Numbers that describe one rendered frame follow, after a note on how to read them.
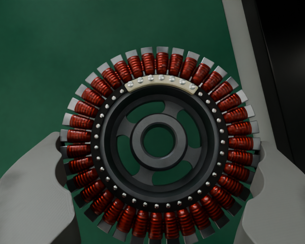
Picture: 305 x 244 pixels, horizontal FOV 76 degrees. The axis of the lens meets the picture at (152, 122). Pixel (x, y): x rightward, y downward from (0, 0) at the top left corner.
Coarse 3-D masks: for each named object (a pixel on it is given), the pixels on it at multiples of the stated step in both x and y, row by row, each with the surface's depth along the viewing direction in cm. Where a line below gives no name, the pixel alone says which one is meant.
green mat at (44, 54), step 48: (0, 0) 21; (48, 0) 21; (96, 0) 21; (144, 0) 21; (192, 0) 20; (0, 48) 20; (48, 48) 20; (96, 48) 20; (192, 48) 20; (0, 96) 20; (48, 96) 20; (0, 144) 20; (144, 144) 19; (192, 144) 19; (96, 240) 19; (144, 240) 19
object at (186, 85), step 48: (144, 48) 12; (96, 96) 11; (144, 96) 13; (192, 96) 11; (240, 96) 11; (96, 144) 11; (240, 144) 10; (96, 192) 10; (144, 192) 11; (192, 192) 10; (240, 192) 10; (192, 240) 10
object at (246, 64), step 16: (224, 0) 21; (240, 0) 21; (240, 16) 20; (240, 32) 20; (240, 48) 20; (240, 64) 20; (256, 64) 20; (240, 80) 20; (256, 80) 20; (256, 96) 20; (256, 112) 20; (272, 144) 19
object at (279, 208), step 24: (264, 144) 11; (264, 168) 9; (288, 168) 9; (264, 192) 8; (288, 192) 8; (264, 216) 7; (288, 216) 7; (240, 240) 6; (264, 240) 6; (288, 240) 6
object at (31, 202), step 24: (48, 144) 10; (24, 168) 8; (48, 168) 9; (0, 192) 7; (24, 192) 7; (48, 192) 7; (0, 216) 6; (24, 216) 6; (48, 216) 6; (72, 216) 7; (0, 240) 6; (24, 240) 6; (48, 240) 6; (72, 240) 7
